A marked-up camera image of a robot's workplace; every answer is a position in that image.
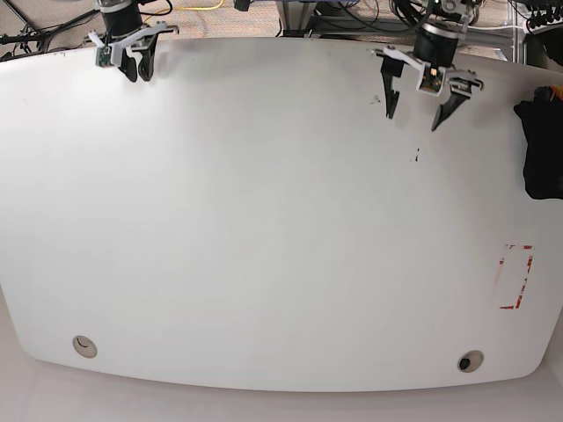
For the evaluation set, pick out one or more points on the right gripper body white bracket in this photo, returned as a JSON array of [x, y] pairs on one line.
[[125, 29]]

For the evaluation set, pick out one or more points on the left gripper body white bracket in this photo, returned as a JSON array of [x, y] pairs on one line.
[[435, 46]]

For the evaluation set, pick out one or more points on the black graphic T-shirt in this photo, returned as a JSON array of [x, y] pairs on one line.
[[541, 120]]

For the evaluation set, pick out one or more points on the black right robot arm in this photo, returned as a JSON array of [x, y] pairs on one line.
[[130, 5]]

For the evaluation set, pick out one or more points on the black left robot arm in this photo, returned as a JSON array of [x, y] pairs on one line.
[[455, 14]]

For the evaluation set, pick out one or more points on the black tripod legs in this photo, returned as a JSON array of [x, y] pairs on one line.
[[33, 40]]

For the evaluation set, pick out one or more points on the white power strip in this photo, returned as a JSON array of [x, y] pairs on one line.
[[537, 25]]

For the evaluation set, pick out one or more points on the red tape rectangle marking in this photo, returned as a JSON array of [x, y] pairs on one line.
[[512, 276]]

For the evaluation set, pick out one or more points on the right table grommet hole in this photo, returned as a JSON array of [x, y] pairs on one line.
[[470, 361]]

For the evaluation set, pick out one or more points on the table grommet hole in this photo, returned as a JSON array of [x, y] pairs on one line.
[[470, 361], [85, 347]]

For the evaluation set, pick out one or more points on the left table grommet hole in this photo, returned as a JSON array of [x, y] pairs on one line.
[[85, 347]]

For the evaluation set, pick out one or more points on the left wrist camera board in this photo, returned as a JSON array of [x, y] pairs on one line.
[[430, 81]]

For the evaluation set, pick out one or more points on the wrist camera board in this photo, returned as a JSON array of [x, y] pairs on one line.
[[430, 81], [104, 57]]

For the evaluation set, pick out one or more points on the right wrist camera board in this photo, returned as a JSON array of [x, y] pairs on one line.
[[104, 57]]

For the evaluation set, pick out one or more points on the aluminium frame stand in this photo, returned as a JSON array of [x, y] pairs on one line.
[[295, 18]]

